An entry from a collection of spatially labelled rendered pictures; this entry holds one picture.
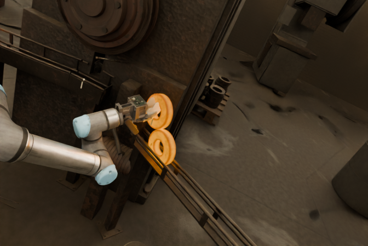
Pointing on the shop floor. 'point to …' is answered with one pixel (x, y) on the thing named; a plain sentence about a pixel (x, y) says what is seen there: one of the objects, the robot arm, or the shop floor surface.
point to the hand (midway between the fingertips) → (160, 107)
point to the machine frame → (67, 102)
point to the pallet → (213, 99)
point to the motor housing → (87, 212)
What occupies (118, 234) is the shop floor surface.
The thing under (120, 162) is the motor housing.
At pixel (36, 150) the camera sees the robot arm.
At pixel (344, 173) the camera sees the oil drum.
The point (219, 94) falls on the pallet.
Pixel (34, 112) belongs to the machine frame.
